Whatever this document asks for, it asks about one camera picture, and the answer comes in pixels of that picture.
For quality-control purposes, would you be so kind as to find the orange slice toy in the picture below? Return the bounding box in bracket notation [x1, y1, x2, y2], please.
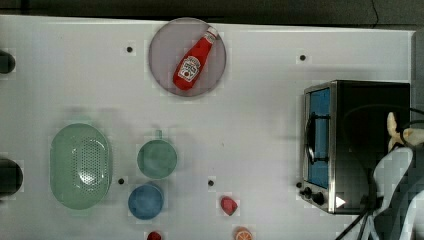
[234, 227, 253, 240]

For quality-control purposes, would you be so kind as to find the plush peeled banana toy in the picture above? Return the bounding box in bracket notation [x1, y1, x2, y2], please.
[387, 112, 424, 150]

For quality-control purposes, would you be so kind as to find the small dark cylinder container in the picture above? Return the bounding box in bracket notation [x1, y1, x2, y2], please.
[0, 50, 16, 74]

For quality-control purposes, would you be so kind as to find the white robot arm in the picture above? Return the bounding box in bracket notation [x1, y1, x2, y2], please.
[358, 147, 423, 240]

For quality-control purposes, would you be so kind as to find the round grey plate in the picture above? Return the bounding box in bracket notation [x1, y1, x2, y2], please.
[148, 18, 226, 97]

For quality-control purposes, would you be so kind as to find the green perforated colander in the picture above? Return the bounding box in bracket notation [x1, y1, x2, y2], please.
[50, 123, 112, 210]

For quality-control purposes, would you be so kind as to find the green cup with handle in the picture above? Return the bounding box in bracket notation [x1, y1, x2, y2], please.
[137, 130, 178, 179]

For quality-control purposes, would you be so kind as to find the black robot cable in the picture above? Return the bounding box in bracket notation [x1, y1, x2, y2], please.
[334, 103, 424, 240]

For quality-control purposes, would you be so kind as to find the silver toaster oven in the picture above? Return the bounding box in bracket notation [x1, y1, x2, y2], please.
[300, 80, 410, 215]

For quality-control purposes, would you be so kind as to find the red strawberry toy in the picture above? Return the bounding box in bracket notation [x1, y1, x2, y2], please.
[220, 196, 238, 216]

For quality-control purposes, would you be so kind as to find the blue bowl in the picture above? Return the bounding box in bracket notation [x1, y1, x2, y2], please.
[128, 184, 164, 220]

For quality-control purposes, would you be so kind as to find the small red toy fruit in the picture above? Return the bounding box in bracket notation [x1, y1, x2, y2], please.
[147, 231, 162, 240]

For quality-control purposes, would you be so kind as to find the large black cylinder container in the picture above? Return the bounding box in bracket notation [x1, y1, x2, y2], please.
[0, 159, 23, 197]

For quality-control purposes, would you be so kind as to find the plush red ketchup bottle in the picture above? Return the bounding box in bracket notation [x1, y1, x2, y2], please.
[173, 27, 218, 91]

